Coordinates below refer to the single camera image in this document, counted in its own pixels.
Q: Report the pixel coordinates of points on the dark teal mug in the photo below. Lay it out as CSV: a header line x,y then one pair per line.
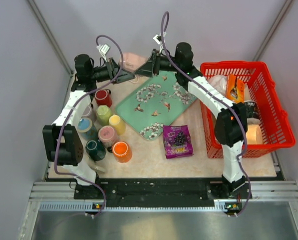
x,y
95,150

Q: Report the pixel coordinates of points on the red plastic basket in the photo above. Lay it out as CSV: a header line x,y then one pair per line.
x,y
275,126

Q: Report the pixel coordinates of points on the blue teal mug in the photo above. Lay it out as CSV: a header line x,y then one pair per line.
x,y
87,129

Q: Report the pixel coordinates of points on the mauve grey mug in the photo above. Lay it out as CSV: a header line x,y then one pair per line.
x,y
90,113

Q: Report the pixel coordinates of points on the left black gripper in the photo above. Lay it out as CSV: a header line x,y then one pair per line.
x,y
112,66

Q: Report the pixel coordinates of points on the white plastic bag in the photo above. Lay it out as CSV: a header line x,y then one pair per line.
x,y
219,82

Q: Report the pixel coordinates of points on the cream green mug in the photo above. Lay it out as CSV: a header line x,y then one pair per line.
x,y
97,168

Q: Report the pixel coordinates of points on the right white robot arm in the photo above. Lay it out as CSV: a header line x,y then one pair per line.
x,y
231,118

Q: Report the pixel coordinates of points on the orange mug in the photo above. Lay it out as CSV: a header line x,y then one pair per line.
x,y
122,151

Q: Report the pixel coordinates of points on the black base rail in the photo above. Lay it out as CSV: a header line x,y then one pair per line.
x,y
160,192

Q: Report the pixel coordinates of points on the purple snack bag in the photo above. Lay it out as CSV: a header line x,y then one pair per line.
x,y
177,141

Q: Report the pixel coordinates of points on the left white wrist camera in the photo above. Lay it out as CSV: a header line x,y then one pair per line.
x,y
103,49

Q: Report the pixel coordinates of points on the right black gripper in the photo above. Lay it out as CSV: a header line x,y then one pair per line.
x,y
151,67

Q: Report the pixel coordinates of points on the black label cup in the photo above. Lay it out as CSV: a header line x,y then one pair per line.
x,y
253,117

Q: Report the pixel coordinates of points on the green floral tray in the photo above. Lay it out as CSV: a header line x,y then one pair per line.
x,y
157,102

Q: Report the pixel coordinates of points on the light green mug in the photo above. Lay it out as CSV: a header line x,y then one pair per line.
x,y
103,114

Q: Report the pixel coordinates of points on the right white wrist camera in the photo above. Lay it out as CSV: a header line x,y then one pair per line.
x,y
157,39

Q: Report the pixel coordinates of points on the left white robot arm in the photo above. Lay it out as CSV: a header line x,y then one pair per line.
x,y
61,140

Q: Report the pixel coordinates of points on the tall orange box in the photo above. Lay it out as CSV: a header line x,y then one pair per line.
x,y
235,89

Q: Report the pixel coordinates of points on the red mug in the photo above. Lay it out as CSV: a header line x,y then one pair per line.
x,y
103,97

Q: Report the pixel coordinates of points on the pink floral mug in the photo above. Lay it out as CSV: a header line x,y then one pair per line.
x,y
108,136

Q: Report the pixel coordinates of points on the yellow mug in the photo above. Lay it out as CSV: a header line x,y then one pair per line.
x,y
118,124

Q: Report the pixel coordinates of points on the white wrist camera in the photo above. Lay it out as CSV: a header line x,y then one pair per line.
x,y
157,39
103,49

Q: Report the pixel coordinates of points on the pink cream mug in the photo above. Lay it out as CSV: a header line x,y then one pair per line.
x,y
131,61

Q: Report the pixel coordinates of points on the tape roll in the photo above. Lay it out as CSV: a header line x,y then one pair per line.
x,y
254,135

